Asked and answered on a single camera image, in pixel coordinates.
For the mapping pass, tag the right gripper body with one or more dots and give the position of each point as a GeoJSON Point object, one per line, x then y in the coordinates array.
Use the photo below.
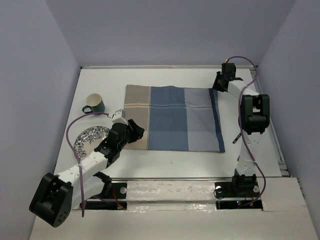
{"type": "Point", "coordinates": [217, 84]}

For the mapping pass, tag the blue floral ceramic plate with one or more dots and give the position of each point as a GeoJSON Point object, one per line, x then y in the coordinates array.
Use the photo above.
{"type": "Point", "coordinates": [89, 139]}

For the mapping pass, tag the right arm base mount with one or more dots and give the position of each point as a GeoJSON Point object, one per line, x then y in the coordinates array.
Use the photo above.
{"type": "Point", "coordinates": [241, 192]}

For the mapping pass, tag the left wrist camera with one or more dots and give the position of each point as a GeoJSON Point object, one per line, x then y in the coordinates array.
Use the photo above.
{"type": "Point", "coordinates": [119, 117]}

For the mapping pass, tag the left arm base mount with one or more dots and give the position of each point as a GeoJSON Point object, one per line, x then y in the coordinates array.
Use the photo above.
{"type": "Point", "coordinates": [111, 197]}

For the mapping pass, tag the dark green mug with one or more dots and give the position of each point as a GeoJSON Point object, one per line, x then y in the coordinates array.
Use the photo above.
{"type": "Point", "coordinates": [94, 104]}

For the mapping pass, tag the fork with dark handle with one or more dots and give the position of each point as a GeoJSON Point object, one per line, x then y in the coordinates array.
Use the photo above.
{"type": "Point", "coordinates": [237, 138]}

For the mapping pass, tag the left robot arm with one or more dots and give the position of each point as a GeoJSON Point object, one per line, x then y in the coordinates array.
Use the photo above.
{"type": "Point", "coordinates": [56, 195]}

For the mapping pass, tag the blue beige checked placemat cloth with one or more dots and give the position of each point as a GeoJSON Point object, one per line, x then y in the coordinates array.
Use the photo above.
{"type": "Point", "coordinates": [175, 118]}

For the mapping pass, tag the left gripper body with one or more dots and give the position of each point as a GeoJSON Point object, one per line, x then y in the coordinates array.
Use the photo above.
{"type": "Point", "coordinates": [121, 144]}

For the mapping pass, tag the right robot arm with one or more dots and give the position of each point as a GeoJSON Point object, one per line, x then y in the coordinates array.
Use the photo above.
{"type": "Point", "coordinates": [253, 119]}

